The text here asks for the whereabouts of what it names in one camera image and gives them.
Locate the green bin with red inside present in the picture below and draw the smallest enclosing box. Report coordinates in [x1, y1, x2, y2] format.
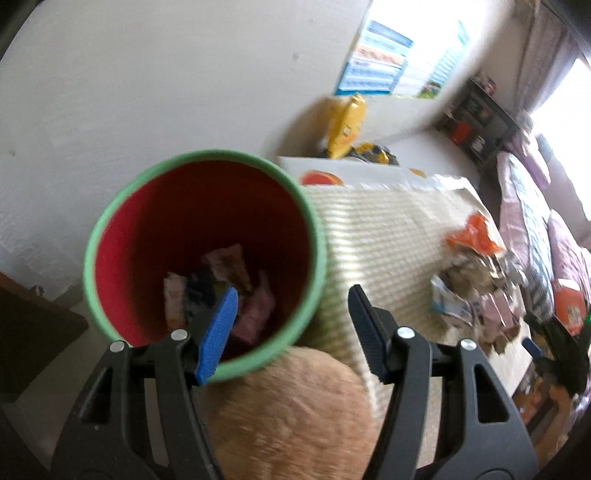
[84, 148, 329, 385]

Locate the pink snack packet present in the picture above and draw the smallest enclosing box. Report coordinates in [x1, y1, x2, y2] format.
[231, 271, 278, 345]

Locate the striped beige tablecloth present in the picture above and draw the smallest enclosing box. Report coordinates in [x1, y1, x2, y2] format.
[300, 185, 536, 435]

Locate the beige snack packet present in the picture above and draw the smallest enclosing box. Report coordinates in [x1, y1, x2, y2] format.
[202, 244, 253, 297]

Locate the dark brown cabinet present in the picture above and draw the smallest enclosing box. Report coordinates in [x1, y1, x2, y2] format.
[0, 272, 89, 403]

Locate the pink blanket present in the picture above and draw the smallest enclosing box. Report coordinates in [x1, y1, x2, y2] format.
[547, 210, 591, 288]

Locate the blue and green wall poster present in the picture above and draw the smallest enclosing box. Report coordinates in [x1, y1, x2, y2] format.
[416, 21, 472, 100]

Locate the white chart wall poster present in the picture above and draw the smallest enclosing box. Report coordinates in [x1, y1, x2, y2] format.
[394, 44, 446, 97]

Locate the tan plush toy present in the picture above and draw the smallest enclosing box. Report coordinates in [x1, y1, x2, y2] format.
[201, 346, 384, 480]

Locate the blue chequered quilt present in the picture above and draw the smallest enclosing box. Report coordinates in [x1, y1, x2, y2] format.
[501, 154, 556, 319]

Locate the yellow toy vehicle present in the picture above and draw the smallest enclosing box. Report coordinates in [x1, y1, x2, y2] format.
[353, 143, 400, 166]

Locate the orange snack wrapper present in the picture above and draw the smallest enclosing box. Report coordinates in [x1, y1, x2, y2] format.
[445, 215, 505, 258]

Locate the pale patterned curtain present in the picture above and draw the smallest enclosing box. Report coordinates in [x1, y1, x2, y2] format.
[515, 9, 583, 117]

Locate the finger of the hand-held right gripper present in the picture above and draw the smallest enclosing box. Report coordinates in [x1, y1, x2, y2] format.
[523, 336, 546, 361]

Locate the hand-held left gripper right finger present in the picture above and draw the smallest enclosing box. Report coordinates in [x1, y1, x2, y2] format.
[347, 284, 539, 480]

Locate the brown silver wrapper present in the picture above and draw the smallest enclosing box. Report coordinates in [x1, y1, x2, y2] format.
[441, 254, 527, 301]

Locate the blue snack wrapper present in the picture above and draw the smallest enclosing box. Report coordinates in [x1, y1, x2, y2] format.
[185, 271, 219, 324]

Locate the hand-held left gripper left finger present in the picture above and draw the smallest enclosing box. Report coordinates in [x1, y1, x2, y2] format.
[51, 286, 241, 480]

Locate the white low table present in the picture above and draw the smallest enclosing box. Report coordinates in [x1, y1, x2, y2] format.
[277, 156, 476, 195]

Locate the bed with pink sheet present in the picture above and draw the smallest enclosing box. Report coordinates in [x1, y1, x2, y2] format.
[496, 150, 591, 333]

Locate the large blue wall poster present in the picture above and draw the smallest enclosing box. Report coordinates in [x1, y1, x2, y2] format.
[336, 19, 414, 96]

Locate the purple pillow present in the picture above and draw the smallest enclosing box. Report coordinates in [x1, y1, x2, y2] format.
[505, 129, 553, 191]

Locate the yellow duck toy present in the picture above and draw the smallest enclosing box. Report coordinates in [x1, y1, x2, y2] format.
[327, 93, 368, 160]

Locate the window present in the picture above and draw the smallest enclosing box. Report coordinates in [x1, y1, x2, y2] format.
[526, 55, 591, 195]

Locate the dark open shelf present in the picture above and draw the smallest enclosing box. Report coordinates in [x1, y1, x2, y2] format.
[436, 78, 521, 172]

